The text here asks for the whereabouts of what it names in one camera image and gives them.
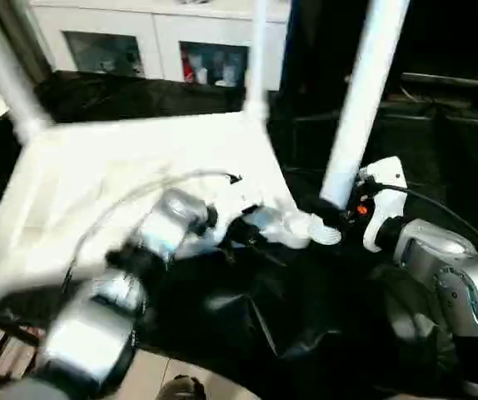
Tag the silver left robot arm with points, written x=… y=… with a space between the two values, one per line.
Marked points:
x=131 y=267

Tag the grey left robot leg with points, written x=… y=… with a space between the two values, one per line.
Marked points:
x=181 y=388

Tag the black work mat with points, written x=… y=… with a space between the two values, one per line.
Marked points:
x=322 y=333

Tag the red bottle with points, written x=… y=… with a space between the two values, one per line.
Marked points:
x=188 y=68

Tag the black metal stand legs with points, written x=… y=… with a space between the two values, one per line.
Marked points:
x=6 y=350

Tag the white plastic table leg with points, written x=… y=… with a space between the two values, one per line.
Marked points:
x=10 y=75
x=256 y=58
x=364 y=92

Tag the white plastic table top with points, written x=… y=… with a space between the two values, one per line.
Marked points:
x=97 y=167

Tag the black low cabinet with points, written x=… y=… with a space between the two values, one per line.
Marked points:
x=447 y=33

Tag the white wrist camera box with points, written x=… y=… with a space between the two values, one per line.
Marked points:
x=385 y=192
x=243 y=204

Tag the white display cabinet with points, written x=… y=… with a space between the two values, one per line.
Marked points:
x=156 y=21

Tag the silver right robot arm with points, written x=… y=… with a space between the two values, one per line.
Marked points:
x=455 y=275

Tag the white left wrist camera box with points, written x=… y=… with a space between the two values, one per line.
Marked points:
x=243 y=204

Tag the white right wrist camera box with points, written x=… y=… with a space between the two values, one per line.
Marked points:
x=385 y=192

